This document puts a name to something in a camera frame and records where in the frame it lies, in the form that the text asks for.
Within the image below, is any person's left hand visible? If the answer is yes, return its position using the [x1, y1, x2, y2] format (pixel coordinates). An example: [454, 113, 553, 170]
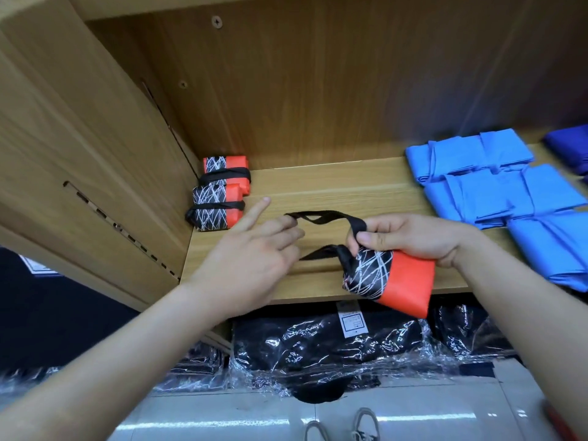
[188, 197, 306, 320]

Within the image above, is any red shopping basket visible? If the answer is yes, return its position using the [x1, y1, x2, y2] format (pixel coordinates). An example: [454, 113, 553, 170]
[542, 399, 588, 441]

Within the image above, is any person's right hand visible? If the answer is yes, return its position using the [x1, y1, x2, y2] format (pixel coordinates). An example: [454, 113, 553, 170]
[346, 213, 485, 270]

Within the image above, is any white paper tag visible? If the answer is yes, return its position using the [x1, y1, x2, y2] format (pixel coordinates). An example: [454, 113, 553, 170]
[335, 303, 371, 341]

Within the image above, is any black plastic-wrapped bag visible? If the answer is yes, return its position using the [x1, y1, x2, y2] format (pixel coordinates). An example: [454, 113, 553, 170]
[0, 339, 233, 398]
[430, 298, 518, 366]

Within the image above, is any wooden shelf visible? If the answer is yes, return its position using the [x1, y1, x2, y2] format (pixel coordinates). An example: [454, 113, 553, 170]
[0, 0, 588, 355]

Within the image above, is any person's right forearm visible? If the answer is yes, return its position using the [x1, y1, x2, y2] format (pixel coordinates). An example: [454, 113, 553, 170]
[454, 234, 588, 432]

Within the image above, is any person's left forearm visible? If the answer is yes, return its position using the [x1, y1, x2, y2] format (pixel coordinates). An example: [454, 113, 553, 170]
[0, 284, 226, 441]

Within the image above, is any person's right shoe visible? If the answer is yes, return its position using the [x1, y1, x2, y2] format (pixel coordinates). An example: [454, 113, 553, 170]
[351, 407, 382, 441]

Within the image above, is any white blue-edged label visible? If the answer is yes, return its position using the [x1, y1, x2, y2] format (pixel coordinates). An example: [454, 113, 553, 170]
[18, 254, 64, 278]

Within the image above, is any black wrapped bag with tag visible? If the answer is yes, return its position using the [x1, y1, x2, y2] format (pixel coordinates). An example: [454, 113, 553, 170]
[228, 307, 435, 402]

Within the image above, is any red bag with black lettering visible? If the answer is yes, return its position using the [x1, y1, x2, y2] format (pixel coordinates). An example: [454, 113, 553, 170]
[184, 179, 248, 233]
[285, 210, 437, 320]

